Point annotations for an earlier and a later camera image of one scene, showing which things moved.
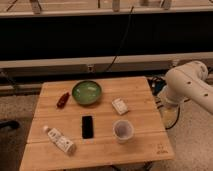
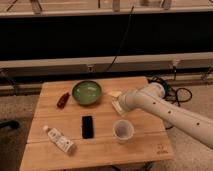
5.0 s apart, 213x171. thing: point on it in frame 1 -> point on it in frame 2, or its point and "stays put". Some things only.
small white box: (120, 106) stays put
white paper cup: (123, 131) stays put
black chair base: (11, 125) stays put
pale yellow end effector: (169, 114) -> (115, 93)
